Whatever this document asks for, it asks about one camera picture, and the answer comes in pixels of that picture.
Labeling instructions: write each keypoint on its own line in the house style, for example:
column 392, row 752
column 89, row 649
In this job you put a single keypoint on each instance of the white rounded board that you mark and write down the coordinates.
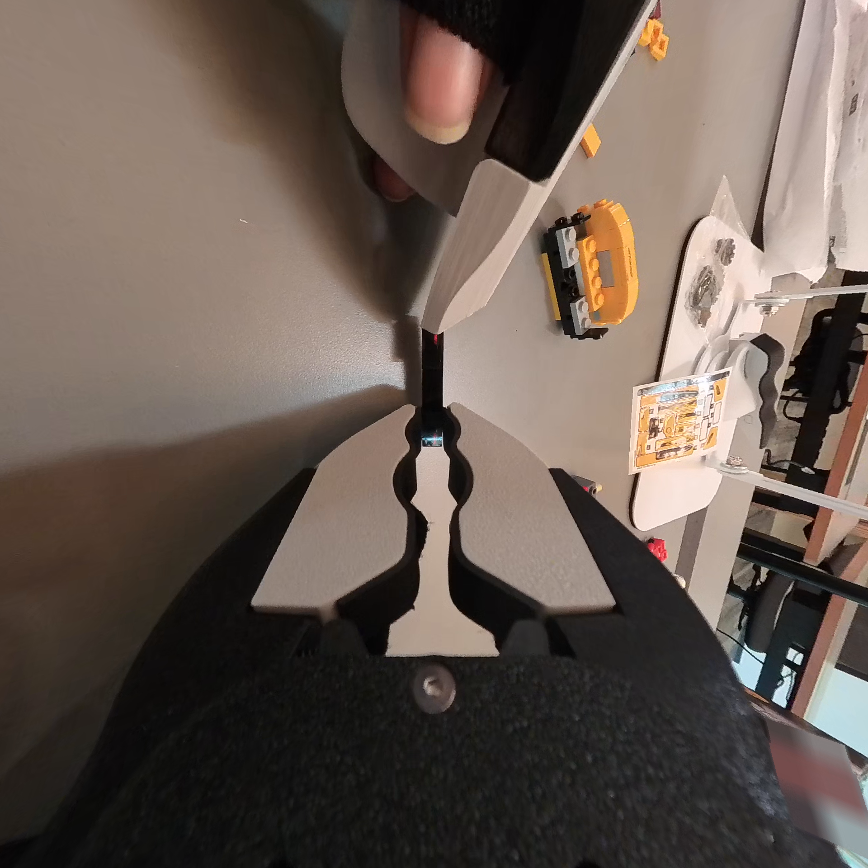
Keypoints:
column 678, row 502

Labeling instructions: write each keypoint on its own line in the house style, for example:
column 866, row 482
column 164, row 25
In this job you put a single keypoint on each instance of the black metal bar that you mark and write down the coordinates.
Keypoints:
column 780, row 559

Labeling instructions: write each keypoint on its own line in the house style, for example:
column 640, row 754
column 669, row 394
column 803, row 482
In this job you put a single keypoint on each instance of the person's left hand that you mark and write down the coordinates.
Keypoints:
column 444, row 88

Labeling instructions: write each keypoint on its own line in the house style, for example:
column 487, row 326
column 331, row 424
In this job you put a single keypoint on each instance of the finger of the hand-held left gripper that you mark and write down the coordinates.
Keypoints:
column 475, row 258
column 603, row 88

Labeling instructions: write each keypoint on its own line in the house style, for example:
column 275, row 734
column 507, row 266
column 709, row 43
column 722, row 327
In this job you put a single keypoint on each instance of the wooden frame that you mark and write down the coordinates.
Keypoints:
column 817, row 651

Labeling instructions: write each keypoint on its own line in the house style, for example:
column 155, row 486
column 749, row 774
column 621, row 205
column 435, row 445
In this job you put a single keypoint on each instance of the small yellow lego piece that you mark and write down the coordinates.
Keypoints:
column 661, row 49
column 649, row 30

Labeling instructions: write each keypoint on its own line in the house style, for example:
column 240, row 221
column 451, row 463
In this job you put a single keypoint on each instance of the grey chair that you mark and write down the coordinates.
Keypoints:
column 770, row 617

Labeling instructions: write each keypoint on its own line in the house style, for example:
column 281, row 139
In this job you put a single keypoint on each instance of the yellow lego car section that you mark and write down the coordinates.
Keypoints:
column 610, row 271

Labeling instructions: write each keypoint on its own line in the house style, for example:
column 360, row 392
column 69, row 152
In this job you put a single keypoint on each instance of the yellow sticker sheet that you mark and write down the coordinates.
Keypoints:
column 678, row 420

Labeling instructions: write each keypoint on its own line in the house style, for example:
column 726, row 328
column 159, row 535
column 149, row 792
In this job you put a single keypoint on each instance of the flat orange lego piece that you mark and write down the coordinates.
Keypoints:
column 591, row 142

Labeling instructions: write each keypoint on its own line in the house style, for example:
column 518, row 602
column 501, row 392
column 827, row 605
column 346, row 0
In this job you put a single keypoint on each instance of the grey part with metal rods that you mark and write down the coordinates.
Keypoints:
column 749, row 380

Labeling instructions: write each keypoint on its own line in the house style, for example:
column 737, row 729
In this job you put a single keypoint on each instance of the small grey lego pin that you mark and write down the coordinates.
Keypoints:
column 588, row 483

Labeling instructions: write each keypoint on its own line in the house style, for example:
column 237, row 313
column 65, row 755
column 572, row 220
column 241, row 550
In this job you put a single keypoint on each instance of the black lego piece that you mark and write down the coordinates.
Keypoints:
column 431, row 380

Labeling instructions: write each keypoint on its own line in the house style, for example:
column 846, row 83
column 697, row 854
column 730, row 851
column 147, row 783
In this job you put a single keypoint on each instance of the black office chair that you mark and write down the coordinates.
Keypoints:
column 814, row 366

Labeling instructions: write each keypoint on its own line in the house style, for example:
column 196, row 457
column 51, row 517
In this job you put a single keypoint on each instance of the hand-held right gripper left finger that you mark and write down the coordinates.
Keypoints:
column 339, row 529

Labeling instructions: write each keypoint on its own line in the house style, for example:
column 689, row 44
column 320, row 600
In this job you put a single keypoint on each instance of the small red lego piece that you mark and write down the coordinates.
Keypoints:
column 656, row 548

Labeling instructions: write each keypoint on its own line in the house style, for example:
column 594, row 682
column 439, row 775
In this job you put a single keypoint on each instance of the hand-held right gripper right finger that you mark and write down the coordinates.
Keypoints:
column 529, row 536

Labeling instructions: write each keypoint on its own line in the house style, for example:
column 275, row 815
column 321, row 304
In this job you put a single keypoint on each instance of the clear bag of parts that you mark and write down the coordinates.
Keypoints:
column 709, row 288

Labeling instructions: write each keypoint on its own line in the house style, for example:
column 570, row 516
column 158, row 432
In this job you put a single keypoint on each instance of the white paper sheet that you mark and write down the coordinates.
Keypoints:
column 814, row 135

